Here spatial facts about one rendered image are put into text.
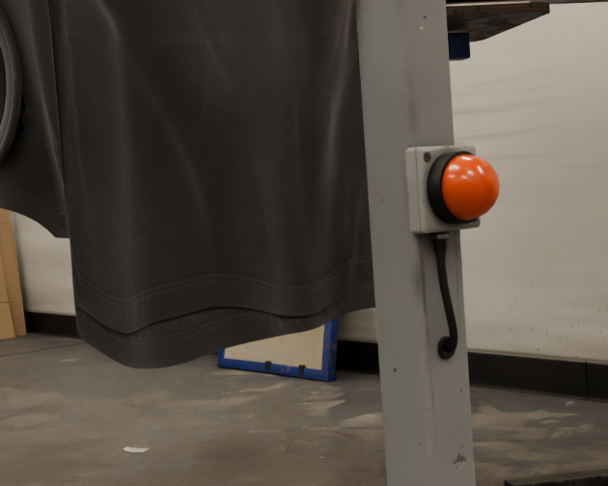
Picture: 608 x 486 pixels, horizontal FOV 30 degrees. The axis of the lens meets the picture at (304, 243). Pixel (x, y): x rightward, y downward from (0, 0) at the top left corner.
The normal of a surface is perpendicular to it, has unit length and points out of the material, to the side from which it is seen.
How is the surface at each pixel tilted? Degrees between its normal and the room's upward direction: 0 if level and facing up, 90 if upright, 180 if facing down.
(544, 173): 90
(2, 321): 73
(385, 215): 90
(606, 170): 90
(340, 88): 100
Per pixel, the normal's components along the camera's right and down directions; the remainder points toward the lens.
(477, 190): 0.20, 0.20
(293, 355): -0.76, -0.14
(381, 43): -0.76, 0.09
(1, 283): 0.62, -0.21
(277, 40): 0.83, 0.05
